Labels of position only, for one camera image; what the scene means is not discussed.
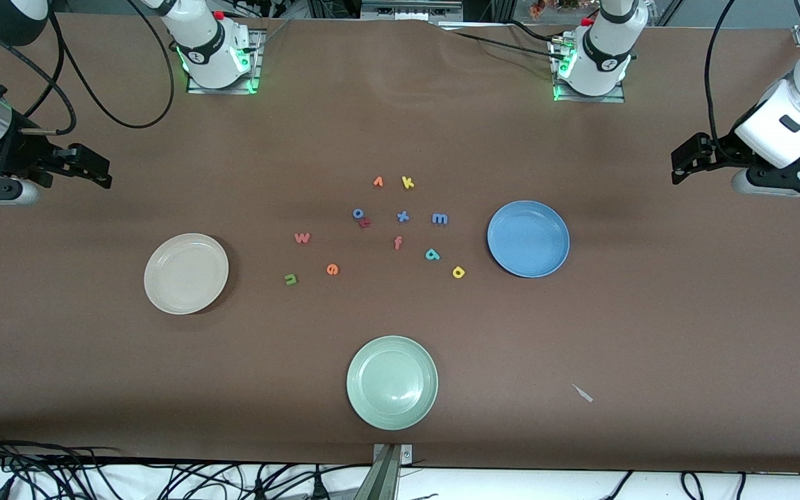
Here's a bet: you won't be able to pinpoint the beige brown plate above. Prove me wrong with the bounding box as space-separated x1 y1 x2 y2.
144 233 230 315

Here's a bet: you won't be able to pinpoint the blue plate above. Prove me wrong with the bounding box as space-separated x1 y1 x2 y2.
487 200 571 278

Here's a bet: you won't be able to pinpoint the brown table cover sheet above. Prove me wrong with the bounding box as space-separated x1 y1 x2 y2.
0 14 800 473

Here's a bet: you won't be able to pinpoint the green plate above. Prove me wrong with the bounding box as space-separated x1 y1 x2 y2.
346 335 439 431

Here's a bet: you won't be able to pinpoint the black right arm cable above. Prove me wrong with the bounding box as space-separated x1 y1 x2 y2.
22 0 176 136

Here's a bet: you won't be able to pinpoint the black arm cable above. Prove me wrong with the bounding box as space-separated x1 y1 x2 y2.
704 0 738 157
22 0 176 136

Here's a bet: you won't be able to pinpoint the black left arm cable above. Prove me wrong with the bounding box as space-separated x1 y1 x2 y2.
704 0 738 157

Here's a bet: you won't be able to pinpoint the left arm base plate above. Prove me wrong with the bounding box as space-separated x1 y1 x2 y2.
553 38 626 103

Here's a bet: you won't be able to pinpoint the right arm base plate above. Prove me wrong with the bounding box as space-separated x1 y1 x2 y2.
186 28 263 94

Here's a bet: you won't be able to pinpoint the black cable on table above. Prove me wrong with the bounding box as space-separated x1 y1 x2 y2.
435 21 560 60

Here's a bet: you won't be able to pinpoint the aluminium frame structure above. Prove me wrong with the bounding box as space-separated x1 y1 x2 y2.
360 0 463 20

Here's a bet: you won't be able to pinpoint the tangled black floor cables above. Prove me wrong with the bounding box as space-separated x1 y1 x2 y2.
0 427 373 500

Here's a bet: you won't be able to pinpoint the metal camera post bracket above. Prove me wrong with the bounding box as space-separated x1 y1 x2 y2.
355 443 413 500

